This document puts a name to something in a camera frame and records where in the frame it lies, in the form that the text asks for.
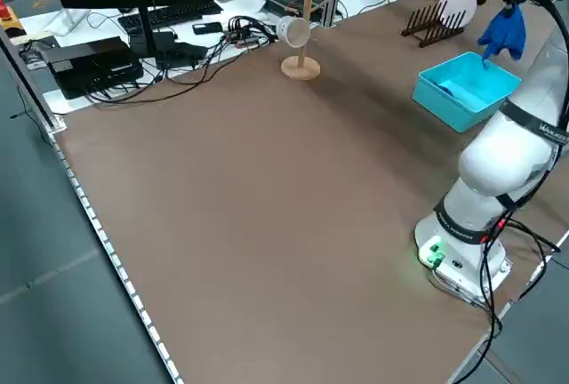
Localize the black keyboard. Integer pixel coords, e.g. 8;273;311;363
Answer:
117;0;223;32

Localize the white mug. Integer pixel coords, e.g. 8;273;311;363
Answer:
276;16;311;50

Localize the black USB hub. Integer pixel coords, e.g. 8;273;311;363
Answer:
228;16;273;47

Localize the black base cable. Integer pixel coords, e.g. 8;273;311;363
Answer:
477;219;562;345

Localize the wooden mug stand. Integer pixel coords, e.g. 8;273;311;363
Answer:
279;0;333;82

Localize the dark wooden dish rack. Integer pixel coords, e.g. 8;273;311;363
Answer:
400;4;469;48

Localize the cyan plastic box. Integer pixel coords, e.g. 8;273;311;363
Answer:
412;51;523;134

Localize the black electronics box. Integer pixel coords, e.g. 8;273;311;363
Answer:
46;36;144;100

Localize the pale round plate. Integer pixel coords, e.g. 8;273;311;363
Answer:
438;0;478;29

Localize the aluminium side rail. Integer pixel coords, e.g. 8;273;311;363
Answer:
0;23;68;132

